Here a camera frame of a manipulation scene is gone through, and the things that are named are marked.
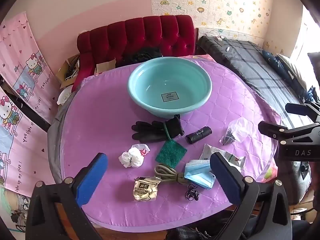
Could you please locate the black garbage bag roll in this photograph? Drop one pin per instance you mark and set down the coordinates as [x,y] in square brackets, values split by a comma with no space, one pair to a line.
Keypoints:
[198,135]

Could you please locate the snack packet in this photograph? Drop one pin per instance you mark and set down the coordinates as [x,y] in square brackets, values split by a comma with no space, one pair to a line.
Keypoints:
[146,188]

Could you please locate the navy star print pillow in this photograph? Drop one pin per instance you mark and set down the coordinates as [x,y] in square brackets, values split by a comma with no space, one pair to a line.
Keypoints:
[277,65]

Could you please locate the pink cartoon cat curtain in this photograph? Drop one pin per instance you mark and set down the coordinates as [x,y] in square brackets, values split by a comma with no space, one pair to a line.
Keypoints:
[27,62]
[17,142]

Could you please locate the brown paper bag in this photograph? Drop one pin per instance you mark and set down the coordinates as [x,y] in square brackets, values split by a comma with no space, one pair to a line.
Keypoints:
[105,67]

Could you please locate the white green packet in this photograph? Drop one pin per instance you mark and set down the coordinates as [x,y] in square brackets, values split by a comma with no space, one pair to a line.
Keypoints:
[230,158]

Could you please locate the purple quilted mat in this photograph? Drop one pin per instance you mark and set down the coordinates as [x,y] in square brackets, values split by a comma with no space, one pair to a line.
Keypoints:
[100,120]

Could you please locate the person's right forearm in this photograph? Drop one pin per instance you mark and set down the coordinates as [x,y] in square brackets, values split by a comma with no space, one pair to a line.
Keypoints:
[315,182]

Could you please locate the black quilted bag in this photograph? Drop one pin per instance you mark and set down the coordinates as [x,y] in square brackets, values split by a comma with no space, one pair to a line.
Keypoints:
[190,233]

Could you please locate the red velvet sofa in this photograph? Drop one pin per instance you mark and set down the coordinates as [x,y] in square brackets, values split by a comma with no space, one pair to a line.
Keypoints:
[140,33]

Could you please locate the blue face mask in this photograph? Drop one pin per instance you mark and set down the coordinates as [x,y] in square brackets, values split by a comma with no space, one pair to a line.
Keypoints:
[202,183]
[197,168]

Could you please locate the cream pillow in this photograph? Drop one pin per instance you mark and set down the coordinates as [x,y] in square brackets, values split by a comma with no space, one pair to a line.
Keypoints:
[297,75]

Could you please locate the green scouring pad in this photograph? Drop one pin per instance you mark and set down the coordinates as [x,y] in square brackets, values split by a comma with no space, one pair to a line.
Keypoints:
[171,152]

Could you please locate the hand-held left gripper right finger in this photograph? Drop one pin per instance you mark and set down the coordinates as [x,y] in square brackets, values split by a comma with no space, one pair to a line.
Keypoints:
[223,177]

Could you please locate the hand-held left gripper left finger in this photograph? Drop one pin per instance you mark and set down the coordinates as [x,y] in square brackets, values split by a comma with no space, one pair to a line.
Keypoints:
[92,180]

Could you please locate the teal plastic basin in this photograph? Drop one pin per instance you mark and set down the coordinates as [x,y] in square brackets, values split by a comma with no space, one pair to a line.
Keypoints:
[175,80]

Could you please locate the black fuzzy cloth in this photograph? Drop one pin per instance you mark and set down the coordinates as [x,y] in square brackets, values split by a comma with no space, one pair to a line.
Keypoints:
[142,55]

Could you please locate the white plastic bag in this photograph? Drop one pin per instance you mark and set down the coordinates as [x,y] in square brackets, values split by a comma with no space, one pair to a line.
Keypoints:
[132,157]

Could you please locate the white plastic bowl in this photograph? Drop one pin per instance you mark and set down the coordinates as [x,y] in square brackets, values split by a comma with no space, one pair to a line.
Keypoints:
[65,96]

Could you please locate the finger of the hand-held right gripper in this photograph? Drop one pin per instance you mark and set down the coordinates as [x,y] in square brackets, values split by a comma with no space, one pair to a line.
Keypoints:
[295,108]
[272,130]

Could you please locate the blue cloth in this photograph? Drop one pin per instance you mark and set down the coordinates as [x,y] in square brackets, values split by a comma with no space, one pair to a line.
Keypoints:
[312,95]

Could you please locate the clear plastic bag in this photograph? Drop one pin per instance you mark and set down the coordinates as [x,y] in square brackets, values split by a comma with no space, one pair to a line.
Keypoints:
[237,130]

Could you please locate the pink printed sheet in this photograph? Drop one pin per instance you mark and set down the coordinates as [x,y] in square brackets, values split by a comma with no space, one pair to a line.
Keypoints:
[268,172]

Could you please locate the cardboard box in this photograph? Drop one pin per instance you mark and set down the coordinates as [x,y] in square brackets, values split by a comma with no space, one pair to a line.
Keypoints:
[65,72]

